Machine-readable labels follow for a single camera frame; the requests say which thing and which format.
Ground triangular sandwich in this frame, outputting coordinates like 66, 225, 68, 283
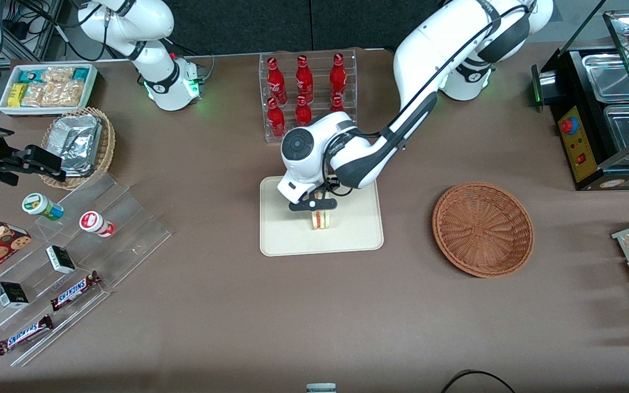
310, 189, 334, 230

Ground cream rectangular serving tray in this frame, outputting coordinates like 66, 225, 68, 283
259, 174, 384, 257

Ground small oval wicker basket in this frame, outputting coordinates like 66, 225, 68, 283
40, 107, 116, 191

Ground large round wicker basket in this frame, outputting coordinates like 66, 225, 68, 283
432, 181, 535, 279

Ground silver foil wrapped package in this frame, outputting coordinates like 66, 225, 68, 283
58, 114, 104, 177

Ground cup with green lid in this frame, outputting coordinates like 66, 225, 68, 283
22, 192, 66, 222

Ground white rectangular snack bin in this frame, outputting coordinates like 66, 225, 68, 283
0, 63, 99, 117

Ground yellow snack packet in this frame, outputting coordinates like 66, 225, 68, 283
8, 82, 28, 109

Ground clear bag of crackers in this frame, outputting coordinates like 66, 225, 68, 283
21, 82, 48, 108
44, 80, 85, 108
41, 66, 75, 84

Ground cup with red lid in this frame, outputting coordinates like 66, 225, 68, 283
79, 210, 116, 239

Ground small black carton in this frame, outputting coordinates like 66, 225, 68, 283
0, 281, 30, 309
45, 245, 77, 275

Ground clear acrylic stepped display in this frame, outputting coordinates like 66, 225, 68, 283
0, 171, 173, 367

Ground clear acrylic bottle rack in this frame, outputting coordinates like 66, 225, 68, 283
259, 48, 358, 144

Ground Snickers chocolate bar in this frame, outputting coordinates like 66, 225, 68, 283
50, 270, 103, 312
0, 314, 55, 356

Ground black hot food display case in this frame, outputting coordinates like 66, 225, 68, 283
531, 10, 629, 192

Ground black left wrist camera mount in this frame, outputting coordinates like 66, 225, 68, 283
288, 197, 339, 213

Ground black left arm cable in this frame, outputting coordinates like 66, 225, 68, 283
321, 0, 536, 198

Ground black cables behind table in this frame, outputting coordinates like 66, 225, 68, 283
4, 0, 109, 62

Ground aluminium frame profile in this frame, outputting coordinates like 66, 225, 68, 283
0, 0, 67, 64

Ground grey base cable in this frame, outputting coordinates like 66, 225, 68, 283
191, 53, 216, 84

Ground black looped floor cable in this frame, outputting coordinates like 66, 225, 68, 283
440, 370, 518, 393

